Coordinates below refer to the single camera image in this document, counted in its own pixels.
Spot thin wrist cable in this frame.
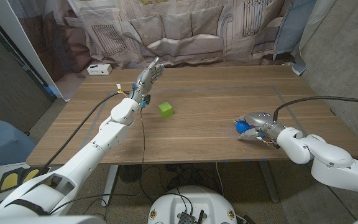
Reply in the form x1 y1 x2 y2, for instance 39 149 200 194
324 185 357 221
139 108 146 194

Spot grey table leg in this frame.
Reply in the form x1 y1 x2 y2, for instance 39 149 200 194
258 161 280 203

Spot white partition frame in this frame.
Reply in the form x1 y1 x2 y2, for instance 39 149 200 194
0 0 70 102

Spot white power box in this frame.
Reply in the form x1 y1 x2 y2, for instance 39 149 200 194
86 63 113 76

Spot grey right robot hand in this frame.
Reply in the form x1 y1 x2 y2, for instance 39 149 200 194
234 112 276 140

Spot round black floor fan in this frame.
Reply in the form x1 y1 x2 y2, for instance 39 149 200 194
119 164 145 184

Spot blue spiky stress ball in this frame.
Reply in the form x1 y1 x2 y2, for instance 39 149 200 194
235 120 252 134

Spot thin left wrist cable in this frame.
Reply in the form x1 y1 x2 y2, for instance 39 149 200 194
139 108 146 194

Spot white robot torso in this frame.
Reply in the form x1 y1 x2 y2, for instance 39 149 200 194
147 185 238 224

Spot printed sofa backdrop cloth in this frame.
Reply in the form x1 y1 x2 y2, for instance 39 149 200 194
7 0 318 101

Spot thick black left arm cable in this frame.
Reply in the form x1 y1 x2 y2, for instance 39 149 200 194
35 90 132 175

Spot pale grey hanging cloth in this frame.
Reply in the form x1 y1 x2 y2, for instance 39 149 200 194
291 0 338 76

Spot black cables under table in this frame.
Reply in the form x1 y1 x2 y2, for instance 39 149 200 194
138 163 226 203

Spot blue padded chair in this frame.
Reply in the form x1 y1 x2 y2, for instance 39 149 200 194
0 119 37 177

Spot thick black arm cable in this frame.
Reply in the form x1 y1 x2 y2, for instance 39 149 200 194
272 96 358 123
35 90 132 175

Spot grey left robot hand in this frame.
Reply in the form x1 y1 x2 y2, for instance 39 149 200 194
129 56 165 105

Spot green cube block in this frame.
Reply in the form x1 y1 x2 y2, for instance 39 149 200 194
158 101 174 119

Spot black yellow foot pedal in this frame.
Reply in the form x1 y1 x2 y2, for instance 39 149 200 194
0 167 43 194

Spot white table leg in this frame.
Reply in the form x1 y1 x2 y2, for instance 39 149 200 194
101 164 119 207

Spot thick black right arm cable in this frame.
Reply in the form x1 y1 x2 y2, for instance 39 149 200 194
272 96 358 123

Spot thin right wrist cable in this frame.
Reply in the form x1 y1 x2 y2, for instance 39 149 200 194
324 185 357 221

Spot black electronics module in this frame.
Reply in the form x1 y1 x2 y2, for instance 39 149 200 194
177 210 205 224

